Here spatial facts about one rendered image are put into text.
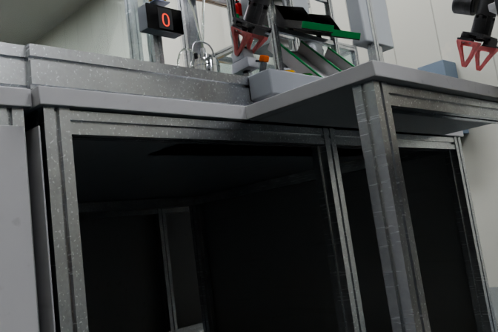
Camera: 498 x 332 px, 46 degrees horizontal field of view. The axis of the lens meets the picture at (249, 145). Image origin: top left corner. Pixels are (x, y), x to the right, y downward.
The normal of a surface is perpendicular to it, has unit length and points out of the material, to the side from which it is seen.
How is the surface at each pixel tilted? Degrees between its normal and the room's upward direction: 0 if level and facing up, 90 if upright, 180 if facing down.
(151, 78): 90
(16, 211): 90
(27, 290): 90
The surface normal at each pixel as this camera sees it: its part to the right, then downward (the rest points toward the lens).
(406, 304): -0.71, -0.02
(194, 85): 0.70, -0.21
